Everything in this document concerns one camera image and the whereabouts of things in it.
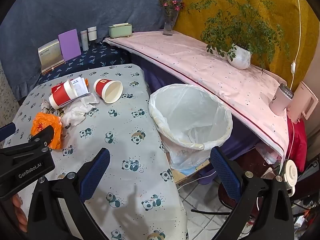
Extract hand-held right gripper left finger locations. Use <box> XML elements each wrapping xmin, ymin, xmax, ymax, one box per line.
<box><xmin>27</xmin><ymin>148</ymin><xmax>111</xmax><ymax>240</ymax></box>

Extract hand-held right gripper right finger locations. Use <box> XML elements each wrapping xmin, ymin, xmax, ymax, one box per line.
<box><xmin>210</xmin><ymin>147</ymin><xmax>294</xmax><ymax>240</ymax></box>

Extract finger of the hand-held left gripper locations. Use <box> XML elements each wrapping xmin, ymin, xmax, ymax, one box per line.
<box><xmin>0</xmin><ymin>123</ymin><xmax>16</xmax><ymax>142</ymax></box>
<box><xmin>25</xmin><ymin>125</ymin><xmax>55</xmax><ymax>153</ymax></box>

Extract orange plastic wrapper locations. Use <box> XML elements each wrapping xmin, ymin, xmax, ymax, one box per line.
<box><xmin>31</xmin><ymin>112</ymin><xmax>63</xmax><ymax>150</ymax></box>

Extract white tissue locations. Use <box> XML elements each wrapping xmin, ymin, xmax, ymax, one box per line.
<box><xmin>60</xmin><ymin>95</ymin><xmax>100</xmax><ymax>128</ymax></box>

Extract red paper cup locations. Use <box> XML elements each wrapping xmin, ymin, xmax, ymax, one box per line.
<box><xmin>49</xmin><ymin>79</ymin><xmax>77</xmax><ymax>110</ymax></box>
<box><xmin>93</xmin><ymin>78</ymin><xmax>123</xmax><ymax>104</ymax></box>

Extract printed white paper sheet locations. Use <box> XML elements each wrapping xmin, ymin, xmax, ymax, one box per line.
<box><xmin>69</xmin><ymin>77</ymin><xmax>92</xmax><ymax>98</ymax></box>

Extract bin with white plastic liner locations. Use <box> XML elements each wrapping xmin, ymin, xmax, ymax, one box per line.
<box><xmin>149</xmin><ymin>83</ymin><xmax>233</xmax><ymax>172</ymax></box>

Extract person's left hand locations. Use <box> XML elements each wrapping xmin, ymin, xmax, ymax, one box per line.
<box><xmin>11</xmin><ymin>194</ymin><xmax>28</xmax><ymax>233</ymax></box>

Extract grey crumpled scrap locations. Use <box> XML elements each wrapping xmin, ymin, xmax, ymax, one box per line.
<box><xmin>40</xmin><ymin>99</ymin><xmax>54</xmax><ymax>117</ymax></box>

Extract panda print tablecloth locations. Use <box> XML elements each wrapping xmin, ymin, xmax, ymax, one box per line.
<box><xmin>2</xmin><ymin>64</ymin><xmax>189</xmax><ymax>240</ymax></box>

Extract clear plastic bag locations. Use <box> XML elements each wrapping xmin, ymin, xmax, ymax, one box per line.
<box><xmin>255</xmin><ymin>142</ymin><xmax>283</xmax><ymax>164</ymax></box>

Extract white round plastic device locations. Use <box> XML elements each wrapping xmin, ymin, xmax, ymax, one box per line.
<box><xmin>280</xmin><ymin>159</ymin><xmax>298</xmax><ymax>197</ymax></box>

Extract red cloth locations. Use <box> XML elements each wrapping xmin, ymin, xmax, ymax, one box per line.
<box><xmin>286</xmin><ymin>117</ymin><xmax>308</xmax><ymax>173</ymax></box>

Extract silver white box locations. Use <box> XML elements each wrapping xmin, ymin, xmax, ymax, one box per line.
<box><xmin>37</xmin><ymin>39</ymin><xmax>65</xmax><ymax>74</ymax></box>

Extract pink thermos cup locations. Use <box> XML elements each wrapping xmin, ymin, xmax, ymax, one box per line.
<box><xmin>269</xmin><ymin>83</ymin><xmax>294</xmax><ymax>115</ymax></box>

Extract purple notebook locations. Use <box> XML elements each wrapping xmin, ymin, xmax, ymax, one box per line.
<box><xmin>58</xmin><ymin>29</ymin><xmax>82</xmax><ymax>62</ymax></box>

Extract navy floral cloth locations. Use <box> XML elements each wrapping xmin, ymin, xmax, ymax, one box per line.
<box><xmin>35</xmin><ymin>41</ymin><xmax>130</xmax><ymax>85</ymax></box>

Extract slim white bottle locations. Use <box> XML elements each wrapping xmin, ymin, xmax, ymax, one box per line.
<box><xmin>80</xmin><ymin>30</ymin><xmax>89</xmax><ymax>52</ymax></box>

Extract white bottle with dark base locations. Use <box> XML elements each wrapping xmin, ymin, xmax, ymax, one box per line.
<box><xmin>87</xmin><ymin>26</ymin><xmax>97</xmax><ymax>46</ymax></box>

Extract pink cloth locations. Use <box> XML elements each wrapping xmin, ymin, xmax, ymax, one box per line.
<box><xmin>104</xmin><ymin>31</ymin><xmax>288</xmax><ymax>161</ymax></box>

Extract purple cloth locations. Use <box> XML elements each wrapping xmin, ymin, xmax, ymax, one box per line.
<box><xmin>130</xmin><ymin>54</ymin><xmax>260</xmax><ymax>161</ymax></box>

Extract green plant in white pot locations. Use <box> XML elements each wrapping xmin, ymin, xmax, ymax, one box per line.
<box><xmin>187</xmin><ymin>0</ymin><xmax>290</xmax><ymax>74</ymax></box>

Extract pale green box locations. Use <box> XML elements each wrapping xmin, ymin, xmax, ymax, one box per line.
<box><xmin>108</xmin><ymin>23</ymin><xmax>133</xmax><ymax>38</ymax></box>

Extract blue grey blanket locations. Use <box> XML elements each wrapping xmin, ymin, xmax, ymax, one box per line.
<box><xmin>0</xmin><ymin>0</ymin><xmax>183</xmax><ymax>100</ymax></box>

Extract glass vase with pink flowers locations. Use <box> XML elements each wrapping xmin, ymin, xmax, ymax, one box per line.
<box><xmin>159</xmin><ymin>0</ymin><xmax>185</xmax><ymax>36</ymax></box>

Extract black cable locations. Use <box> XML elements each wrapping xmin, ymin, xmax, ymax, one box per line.
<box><xmin>191</xmin><ymin>200</ymin><xmax>260</xmax><ymax>215</ymax></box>

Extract white cable with switch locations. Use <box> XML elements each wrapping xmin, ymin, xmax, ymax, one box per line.
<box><xmin>290</xmin><ymin>0</ymin><xmax>302</xmax><ymax>90</ymax></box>

